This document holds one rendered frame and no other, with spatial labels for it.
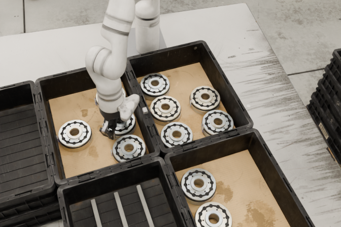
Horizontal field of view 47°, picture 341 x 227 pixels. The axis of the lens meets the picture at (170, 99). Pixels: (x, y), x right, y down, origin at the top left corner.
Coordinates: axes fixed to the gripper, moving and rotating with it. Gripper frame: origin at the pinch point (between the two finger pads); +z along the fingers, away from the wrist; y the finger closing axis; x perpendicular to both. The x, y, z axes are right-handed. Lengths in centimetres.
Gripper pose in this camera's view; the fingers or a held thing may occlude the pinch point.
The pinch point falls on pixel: (115, 129)
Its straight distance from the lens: 127.2
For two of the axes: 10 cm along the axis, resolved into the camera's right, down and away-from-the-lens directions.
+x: 9.3, 3.1, -2.1
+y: -3.7, 7.3, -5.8
